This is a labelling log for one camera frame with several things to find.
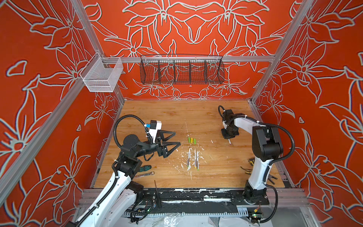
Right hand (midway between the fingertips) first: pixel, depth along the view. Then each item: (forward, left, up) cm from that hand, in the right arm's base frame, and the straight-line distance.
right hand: (226, 135), depth 97 cm
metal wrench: (-25, +50, +1) cm, 56 cm away
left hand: (-20, +34, +31) cm, 50 cm away
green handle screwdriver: (-22, +54, +2) cm, 58 cm away
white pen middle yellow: (-17, +23, +1) cm, 29 cm away
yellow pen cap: (-3, +25, +1) cm, 25 cm away
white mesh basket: (+31, +85, +32) cm, 96 cm away
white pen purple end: (-6, -1, +2) cm, 6 cm away
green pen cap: (-4, +22, 0) cm, 23 cm away
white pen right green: (-16, +22, +1) cm, 27 cm away
